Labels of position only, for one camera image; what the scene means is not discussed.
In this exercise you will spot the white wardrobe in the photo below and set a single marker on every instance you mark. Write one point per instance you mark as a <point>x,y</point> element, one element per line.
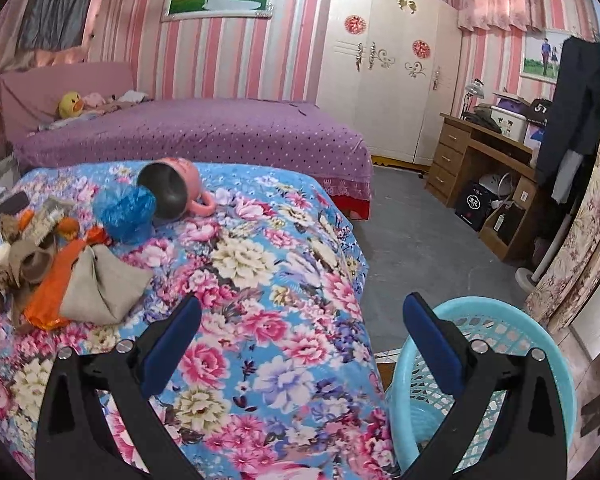
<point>380,110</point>

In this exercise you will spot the black printed bag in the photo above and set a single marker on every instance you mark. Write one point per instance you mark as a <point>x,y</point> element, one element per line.
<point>540,110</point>

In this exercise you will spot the blue plastic bag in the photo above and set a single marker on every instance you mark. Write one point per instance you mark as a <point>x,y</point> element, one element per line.
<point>125,215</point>

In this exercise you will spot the white storage box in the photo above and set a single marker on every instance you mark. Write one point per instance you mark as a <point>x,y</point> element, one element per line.
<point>510,122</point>

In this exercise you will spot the purple dotted bedspread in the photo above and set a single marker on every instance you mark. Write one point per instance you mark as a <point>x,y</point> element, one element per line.
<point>205,130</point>

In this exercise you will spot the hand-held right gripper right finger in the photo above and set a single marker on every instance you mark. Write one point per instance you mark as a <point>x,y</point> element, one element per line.
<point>430,335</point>

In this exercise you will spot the grey hanging cloth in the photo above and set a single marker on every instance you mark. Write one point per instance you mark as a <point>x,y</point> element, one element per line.
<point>60,5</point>

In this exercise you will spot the small cardboard box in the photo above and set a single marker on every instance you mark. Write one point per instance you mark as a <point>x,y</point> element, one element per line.
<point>525,191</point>

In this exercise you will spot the black flat case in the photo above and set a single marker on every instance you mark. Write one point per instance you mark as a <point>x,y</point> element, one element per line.
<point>7,207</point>

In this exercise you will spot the black box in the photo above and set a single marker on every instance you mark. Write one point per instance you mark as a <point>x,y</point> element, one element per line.
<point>475,205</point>

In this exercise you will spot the wooden desk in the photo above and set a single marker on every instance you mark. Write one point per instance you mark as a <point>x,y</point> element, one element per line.
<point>460,160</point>

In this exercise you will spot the pink soft toy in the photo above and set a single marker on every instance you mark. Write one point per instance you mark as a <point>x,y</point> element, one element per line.
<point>94,100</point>

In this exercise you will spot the beige floral cloth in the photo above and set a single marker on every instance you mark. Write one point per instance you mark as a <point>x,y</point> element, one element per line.
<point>580,240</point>

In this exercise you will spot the orange peel piece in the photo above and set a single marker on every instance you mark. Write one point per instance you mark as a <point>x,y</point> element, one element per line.
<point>70,227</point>
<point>26,217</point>

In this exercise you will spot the yellow duck plush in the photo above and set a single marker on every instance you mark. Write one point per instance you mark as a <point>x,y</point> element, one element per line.
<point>70,105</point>

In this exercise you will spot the desk lamp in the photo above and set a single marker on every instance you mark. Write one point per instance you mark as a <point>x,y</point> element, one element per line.
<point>474,92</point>

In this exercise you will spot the dark hanging jacket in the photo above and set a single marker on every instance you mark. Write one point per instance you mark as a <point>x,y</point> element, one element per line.
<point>575,105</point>

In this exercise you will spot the white fan stand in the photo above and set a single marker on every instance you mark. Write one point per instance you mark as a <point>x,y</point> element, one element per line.
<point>525,277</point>

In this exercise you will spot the peach curtain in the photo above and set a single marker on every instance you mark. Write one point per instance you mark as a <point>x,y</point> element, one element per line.
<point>10,60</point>

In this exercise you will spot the pink bed headboard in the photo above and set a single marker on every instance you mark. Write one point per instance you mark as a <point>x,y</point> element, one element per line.
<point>40,90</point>

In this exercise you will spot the wall photo poster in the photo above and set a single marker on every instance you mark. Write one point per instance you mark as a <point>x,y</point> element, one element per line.
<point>542,55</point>

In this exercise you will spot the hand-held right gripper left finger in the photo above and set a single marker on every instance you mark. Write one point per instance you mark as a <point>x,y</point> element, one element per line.
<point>172,340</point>

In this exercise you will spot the white crumpled cloth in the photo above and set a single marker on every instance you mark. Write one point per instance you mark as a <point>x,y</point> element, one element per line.
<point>132,95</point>

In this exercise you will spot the red round wardrobe decal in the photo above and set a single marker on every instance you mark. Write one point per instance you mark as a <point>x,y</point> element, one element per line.
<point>422,48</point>
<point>354,25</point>

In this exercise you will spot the grey-beige flat cloth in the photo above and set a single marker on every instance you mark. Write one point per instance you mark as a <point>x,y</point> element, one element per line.
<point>105,285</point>

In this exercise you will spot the pink curtain valance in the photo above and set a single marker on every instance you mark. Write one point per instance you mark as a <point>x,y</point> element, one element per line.
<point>510,5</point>

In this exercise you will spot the pink mug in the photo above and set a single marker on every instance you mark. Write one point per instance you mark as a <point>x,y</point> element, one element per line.
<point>192,180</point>

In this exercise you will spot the orange plastic wrapper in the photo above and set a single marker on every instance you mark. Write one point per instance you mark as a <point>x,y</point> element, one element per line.
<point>55,280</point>

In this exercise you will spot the teal plastic basket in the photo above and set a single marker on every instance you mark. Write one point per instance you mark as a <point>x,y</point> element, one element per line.
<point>510,325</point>

